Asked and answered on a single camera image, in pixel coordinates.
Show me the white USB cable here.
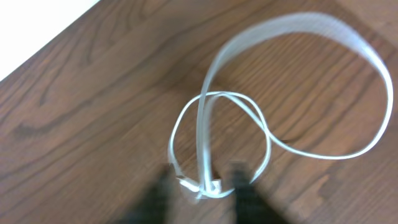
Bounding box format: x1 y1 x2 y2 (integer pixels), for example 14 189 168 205
167 11 394 200

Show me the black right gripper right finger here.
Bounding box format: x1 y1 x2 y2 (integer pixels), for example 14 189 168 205
231 163 289 224

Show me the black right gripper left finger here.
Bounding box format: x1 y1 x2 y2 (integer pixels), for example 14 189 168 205
114 164 175 224

